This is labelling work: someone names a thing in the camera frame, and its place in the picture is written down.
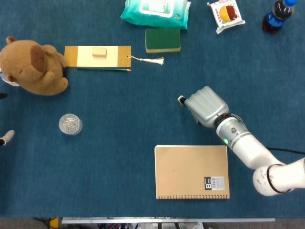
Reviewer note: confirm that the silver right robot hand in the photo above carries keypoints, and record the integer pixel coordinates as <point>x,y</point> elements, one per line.
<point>207,107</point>

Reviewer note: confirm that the white die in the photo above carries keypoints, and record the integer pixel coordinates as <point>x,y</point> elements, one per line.
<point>179,100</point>

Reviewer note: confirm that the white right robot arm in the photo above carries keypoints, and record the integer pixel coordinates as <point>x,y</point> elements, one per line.
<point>245,145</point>

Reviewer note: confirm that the kraft spiral notebook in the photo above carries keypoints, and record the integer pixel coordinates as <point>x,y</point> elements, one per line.
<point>190,169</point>

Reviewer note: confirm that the green and yellow sponge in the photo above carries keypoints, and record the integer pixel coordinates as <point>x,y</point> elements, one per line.
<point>162,39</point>

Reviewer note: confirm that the white snack packet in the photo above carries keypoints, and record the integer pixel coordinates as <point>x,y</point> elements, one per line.
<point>226,15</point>

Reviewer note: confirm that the teal wet wipes pack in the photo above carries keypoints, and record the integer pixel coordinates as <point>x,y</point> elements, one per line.
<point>155,14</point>

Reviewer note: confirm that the green pencil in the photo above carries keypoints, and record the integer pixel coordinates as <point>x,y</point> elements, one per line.
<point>102,69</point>

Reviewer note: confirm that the cola bottle with blue label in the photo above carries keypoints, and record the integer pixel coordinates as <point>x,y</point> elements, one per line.
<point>276,16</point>

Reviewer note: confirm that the pale yellow eraser block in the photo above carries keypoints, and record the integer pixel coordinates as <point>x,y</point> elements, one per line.
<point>99,51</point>

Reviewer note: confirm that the orange bookmark with white tassel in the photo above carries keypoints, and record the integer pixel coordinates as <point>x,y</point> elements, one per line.
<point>83,58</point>

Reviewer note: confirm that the clear jar of paper clips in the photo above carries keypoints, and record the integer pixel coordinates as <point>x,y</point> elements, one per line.
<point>70,124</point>

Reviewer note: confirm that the brown capybara plush toy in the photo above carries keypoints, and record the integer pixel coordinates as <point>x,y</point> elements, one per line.
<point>26,69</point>

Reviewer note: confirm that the yellow plastic part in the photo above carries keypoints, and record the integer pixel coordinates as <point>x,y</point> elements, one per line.
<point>54,223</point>

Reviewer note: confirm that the aluminium frame rail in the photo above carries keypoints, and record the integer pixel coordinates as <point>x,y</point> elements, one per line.
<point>166,220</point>

